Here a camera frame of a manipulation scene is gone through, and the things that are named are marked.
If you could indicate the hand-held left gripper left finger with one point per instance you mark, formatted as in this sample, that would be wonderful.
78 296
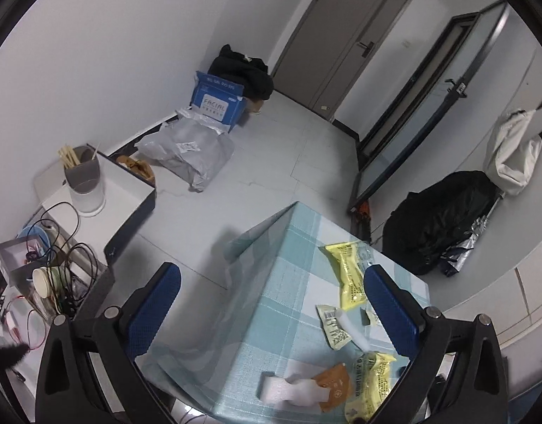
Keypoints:
158 300

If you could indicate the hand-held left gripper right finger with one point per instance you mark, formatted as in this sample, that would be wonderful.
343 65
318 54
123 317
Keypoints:
390 313

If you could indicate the pale barcoded snack packet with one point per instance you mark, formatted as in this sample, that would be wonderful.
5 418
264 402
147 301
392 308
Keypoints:
330 324

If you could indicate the small pale torn wrapper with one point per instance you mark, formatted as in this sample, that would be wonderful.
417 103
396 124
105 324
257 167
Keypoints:
373 318

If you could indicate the large yellow snack packet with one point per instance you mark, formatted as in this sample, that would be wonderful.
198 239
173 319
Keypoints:
348 274

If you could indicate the crumpled yellow snack packet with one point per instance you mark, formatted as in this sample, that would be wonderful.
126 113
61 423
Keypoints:
370 388

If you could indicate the brown snack packet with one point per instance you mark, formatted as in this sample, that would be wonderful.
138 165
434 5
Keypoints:
335 384

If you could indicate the orange black tool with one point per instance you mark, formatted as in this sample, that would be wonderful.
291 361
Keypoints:
363 218

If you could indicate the silver foil bag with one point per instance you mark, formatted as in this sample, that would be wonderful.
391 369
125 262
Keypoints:
467 247

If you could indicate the black jacket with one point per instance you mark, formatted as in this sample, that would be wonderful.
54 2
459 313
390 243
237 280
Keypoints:
434 221

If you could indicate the white box with navy sides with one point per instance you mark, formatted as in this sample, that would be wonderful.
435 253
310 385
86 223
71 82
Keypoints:
121 203

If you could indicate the teal checked tablecloth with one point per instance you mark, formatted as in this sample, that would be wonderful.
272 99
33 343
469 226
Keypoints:
275 300

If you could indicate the paper cup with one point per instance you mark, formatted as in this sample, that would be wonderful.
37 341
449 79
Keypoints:
43 282

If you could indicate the white translucent cup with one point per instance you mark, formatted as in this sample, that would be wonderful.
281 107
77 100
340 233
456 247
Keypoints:
87 201

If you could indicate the white cabinet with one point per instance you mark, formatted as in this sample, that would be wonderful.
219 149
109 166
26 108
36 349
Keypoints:
531 300

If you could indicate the blue bowl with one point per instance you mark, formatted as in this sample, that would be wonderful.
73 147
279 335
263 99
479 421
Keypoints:
30 233

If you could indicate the small grey box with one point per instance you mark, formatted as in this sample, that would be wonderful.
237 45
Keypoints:
15 269

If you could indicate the grey cup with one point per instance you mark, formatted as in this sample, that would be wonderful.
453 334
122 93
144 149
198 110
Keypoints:
83 172

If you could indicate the grey plastic mailing bag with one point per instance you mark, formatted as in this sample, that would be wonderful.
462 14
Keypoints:
187 150

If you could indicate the white flat board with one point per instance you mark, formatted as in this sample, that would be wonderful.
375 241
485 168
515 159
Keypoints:
48 183

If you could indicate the black fuzzy object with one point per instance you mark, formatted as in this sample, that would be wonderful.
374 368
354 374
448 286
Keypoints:
6 357

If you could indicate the bundle of wooden chopsticks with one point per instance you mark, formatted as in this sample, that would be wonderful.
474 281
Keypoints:
70 155

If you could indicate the blue cardboard box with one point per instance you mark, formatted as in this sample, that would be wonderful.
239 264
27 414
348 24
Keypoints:
218 106

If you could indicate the white tote bag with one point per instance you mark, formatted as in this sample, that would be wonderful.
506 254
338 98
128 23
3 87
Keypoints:
514 150

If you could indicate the black framed glass sliding door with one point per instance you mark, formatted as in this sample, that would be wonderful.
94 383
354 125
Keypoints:
430 110

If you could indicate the small brown cardboard box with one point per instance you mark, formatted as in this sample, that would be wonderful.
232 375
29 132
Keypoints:
255 105

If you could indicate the black clothing pile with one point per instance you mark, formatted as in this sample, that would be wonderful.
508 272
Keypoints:
240 70

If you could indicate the grey door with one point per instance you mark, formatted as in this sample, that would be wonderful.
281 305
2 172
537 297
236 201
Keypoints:
341 31

